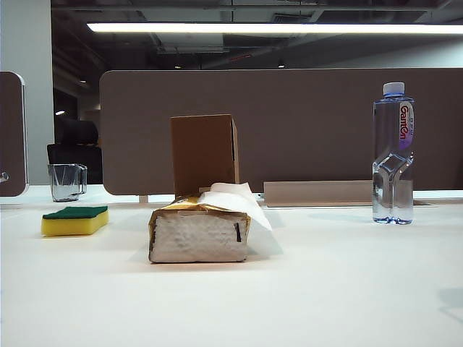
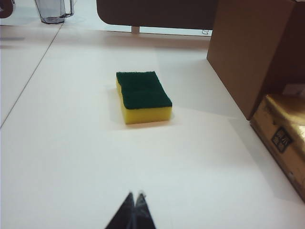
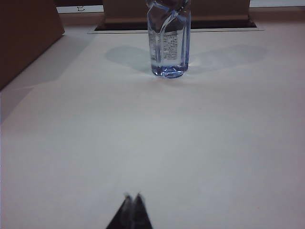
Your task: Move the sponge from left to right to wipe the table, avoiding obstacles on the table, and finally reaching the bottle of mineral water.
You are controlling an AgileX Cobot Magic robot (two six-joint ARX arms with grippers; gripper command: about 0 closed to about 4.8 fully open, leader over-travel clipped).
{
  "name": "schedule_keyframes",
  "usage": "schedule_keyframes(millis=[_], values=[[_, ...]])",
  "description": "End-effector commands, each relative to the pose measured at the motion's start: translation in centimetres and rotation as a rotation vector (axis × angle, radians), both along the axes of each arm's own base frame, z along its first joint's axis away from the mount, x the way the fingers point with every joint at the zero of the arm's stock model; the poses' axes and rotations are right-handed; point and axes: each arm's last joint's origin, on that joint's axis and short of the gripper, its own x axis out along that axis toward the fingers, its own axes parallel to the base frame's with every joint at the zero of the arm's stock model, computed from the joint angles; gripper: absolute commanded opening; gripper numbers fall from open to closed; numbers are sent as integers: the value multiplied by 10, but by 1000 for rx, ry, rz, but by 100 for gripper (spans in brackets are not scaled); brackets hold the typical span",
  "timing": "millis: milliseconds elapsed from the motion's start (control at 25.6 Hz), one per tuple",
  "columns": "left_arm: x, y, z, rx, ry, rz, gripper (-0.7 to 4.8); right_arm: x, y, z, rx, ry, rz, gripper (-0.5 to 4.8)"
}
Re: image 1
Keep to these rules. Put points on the black office chair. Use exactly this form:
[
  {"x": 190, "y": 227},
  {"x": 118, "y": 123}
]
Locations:
[{"x": 77, "y": 133}]

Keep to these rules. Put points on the brown cardboard box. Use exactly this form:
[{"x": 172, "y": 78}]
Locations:
[{"x": 202, "y": 152}]

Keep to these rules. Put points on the white tissue sheet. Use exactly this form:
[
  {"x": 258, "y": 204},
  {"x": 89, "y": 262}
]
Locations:
[{"x": 231, "y": 199}]

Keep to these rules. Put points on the wide brown desk divider panel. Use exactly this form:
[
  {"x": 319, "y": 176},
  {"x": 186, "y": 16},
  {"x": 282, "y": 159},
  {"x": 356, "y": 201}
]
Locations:
[{"x": 307, "y": 126}]

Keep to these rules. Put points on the beige metal desk rail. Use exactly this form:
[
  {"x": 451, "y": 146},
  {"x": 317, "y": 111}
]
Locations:
[{"x": 318, "y": 193}]

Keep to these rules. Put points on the clear plastic hook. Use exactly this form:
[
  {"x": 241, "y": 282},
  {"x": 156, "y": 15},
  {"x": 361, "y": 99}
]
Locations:
[{"x": 3, "y": 177}]

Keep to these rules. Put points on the long ceiling light strip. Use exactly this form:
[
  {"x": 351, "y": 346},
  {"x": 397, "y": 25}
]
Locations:
[{"x": 253, "y": 28}]

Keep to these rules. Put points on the white divider support foot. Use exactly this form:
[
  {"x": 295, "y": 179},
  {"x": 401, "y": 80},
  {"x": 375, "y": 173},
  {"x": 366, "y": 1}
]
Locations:
[{"x": 143, "y": 199}]

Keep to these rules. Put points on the tissue pack in yellow wrapper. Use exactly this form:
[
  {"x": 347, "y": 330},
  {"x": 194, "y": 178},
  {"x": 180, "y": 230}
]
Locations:
[{"x": 195, "y": 242}]

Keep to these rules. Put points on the clear glass mug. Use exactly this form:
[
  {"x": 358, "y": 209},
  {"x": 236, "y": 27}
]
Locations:
[{"x": 63, "y": 180}]

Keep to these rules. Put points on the narrow brown desk divider panel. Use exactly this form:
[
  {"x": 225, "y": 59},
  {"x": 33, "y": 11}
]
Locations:
[{"x": 11, "y": 126}]

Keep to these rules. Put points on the clear plastic water bottle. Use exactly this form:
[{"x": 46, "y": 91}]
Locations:
[{"x": 392, "y": 126}]

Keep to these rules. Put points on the yellow sponge with green pad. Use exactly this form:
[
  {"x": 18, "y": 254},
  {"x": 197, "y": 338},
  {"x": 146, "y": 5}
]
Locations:
[{"x": 72, "y": 226}]

